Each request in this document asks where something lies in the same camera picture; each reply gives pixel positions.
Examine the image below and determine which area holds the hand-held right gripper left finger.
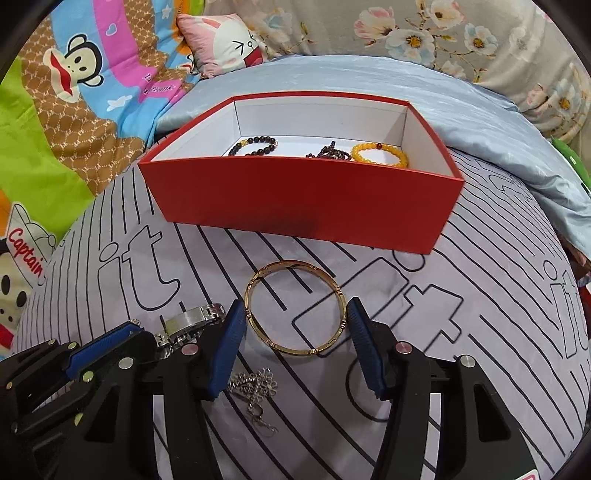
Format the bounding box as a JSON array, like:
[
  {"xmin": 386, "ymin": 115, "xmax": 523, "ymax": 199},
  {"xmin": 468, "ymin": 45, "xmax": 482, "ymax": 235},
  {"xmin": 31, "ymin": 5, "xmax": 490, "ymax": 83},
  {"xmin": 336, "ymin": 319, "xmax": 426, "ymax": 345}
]
[{"xmin": 69, "ymin": 299, "xmax": 247, "ymax": 480}]

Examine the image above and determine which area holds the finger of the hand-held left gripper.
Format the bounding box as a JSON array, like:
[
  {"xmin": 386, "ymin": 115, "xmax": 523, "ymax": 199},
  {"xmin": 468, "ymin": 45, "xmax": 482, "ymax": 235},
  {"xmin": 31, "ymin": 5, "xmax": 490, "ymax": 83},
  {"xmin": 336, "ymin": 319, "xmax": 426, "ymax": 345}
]
[
  {"xmin": 0, "ymin": 330, "xmax": 158, "ymax": 432},
  {"xmin": 0, "ymin": 322, "xmax": 141, "ymax": 393}
]

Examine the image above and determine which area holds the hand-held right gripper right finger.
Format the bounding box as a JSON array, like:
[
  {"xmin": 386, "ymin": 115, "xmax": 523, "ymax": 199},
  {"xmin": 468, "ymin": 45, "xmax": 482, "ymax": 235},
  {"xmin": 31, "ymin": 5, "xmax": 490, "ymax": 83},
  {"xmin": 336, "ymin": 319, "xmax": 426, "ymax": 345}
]
[{"xmin": 346, "ymin": 296, "xmax": 539, "ymax": 480}]

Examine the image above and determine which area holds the silver chain jewelry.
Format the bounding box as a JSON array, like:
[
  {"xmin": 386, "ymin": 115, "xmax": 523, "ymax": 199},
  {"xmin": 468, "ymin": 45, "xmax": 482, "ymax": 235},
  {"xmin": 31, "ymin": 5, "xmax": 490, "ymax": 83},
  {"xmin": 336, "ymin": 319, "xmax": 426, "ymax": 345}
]
[{"xmin": 228, "ymin": 367, "xmax": 280, "ymax": 435}]

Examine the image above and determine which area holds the silver charm bracelet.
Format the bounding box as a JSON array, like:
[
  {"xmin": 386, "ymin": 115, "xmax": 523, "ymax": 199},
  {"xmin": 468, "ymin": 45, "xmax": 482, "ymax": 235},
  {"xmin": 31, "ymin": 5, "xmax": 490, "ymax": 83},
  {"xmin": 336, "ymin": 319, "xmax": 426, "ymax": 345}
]
[{"xmin": 154, "ymin": 302, "xmax": 228, "ymax": 361}]

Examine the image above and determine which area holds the gold bangle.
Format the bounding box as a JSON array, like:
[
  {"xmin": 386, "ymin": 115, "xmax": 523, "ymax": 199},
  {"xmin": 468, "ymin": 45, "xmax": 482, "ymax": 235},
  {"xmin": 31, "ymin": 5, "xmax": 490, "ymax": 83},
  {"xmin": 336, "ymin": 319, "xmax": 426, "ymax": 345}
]
[{"xmin": 244, "ymin": 261, "xmax": 345, "ymax": 358}]

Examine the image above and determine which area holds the red cardboard box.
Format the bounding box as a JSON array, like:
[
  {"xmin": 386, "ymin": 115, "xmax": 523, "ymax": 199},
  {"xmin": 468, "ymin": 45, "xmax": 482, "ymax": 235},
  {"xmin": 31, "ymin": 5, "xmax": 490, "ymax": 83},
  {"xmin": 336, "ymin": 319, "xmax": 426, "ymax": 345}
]
[{"xmin": 139, "ymin": 91, "xmax": 465, "ymax": 256}]

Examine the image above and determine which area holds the garnet multi-strand bracelet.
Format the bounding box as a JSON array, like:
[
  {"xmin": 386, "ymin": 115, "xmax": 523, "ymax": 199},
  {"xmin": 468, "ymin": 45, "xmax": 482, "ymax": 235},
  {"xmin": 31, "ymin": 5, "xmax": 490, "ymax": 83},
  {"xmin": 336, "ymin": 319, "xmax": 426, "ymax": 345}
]
[{"xmin": 305, "ymin": 141, "xmax": 354, "ymax": 162}]

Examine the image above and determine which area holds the amber bead bracelet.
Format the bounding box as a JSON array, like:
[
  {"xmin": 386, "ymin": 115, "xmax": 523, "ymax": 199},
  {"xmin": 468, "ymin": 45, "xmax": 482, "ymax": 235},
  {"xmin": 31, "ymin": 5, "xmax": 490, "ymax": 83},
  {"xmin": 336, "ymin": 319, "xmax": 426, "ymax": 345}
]
[{"xmin": 351, "ymin": 142, "xmax": 409, "ymax": 168}]

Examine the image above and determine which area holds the dark brown bead bracelet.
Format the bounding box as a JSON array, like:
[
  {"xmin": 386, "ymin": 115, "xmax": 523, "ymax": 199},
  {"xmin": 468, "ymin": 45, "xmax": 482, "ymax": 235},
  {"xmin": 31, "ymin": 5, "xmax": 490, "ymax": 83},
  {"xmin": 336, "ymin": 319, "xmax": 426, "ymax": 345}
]
[{"xmin": 228, "ymin": 135, "xmax": 279, "ymax": 158}]

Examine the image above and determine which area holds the grey striped bedsheet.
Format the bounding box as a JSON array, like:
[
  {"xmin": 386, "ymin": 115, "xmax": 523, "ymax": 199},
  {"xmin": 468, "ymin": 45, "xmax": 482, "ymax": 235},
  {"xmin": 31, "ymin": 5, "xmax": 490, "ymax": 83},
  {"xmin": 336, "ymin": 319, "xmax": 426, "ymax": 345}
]
[{"xmin": 14, "ymin": 148, "xmax": 591, "ymax": 480}]

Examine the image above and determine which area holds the colourful cartoon monkey blanket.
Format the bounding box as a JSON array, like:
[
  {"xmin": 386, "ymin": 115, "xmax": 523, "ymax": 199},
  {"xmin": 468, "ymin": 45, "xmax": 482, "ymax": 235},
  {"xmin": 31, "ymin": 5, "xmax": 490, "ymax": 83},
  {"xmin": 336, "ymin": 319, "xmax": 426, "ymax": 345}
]
[{"xmin": 0, "ymin": 0, "xmax": 218, "ymax": 333}]

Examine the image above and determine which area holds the dark patterned fabric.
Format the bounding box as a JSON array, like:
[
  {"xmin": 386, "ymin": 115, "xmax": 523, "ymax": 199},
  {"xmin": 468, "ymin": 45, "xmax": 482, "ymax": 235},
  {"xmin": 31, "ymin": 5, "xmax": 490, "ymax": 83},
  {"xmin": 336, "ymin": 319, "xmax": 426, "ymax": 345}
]
[{"xmin": 568, "ymin": 244, "xmax": 591, "ymax": 296}]

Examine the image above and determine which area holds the green object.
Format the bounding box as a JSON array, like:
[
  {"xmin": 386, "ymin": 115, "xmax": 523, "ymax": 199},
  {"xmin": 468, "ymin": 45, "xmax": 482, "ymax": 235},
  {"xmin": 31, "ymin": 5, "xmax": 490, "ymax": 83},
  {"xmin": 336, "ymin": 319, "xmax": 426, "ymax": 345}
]
[{"xmin": 551, "ymin": 136, "xmax": 591, "ymax": 190}]

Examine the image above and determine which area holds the pink cartoon pillow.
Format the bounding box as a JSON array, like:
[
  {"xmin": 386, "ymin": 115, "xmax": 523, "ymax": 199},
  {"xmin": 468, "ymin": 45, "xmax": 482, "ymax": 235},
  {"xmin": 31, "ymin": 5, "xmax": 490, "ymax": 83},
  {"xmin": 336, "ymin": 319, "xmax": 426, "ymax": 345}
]
[{"xmin": 177, "ymin": 13, "xmax": 269, "ymax": 79}]

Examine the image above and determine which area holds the floral grey pillow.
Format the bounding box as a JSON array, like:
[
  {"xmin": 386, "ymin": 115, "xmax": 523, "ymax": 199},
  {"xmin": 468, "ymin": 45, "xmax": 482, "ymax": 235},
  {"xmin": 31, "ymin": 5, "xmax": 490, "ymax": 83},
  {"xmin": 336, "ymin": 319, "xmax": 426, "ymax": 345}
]
[{"xmin": 203, "ymin": 0, "xmax": 587, "ymax": 139}]

